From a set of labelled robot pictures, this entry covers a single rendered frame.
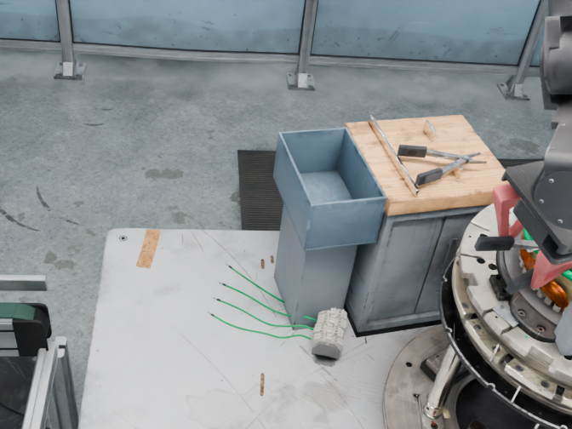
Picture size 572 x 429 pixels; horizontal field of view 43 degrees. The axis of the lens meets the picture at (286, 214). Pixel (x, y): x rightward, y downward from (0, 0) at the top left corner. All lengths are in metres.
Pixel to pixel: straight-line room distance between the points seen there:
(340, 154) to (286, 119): 1.92
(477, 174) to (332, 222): 0.23
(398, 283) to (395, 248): 0.08
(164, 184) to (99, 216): 0.28
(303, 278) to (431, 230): 0.20
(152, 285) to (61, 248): 1.23
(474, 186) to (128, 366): 0.56
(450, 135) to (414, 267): 0.21
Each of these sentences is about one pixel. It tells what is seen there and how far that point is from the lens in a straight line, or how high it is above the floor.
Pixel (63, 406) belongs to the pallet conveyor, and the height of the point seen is 0.53.
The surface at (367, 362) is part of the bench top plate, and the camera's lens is 1.15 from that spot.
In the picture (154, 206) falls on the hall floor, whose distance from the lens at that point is 2.56.
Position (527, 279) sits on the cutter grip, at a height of 1.18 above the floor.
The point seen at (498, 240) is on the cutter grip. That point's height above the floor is 1.18.
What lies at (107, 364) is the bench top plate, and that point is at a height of 0.78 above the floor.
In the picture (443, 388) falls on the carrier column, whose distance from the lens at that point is 1.02.
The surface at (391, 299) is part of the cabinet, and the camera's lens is 1.14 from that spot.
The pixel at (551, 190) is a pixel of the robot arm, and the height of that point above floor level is 1.33.
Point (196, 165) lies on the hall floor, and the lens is 2.74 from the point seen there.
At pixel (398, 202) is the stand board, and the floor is 1.06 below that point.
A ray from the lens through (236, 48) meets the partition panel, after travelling 3.18.
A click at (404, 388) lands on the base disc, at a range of 1.11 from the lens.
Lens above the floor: 1.67
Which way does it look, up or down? 41 degrees down
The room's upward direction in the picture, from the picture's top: 8 degrees clockwise
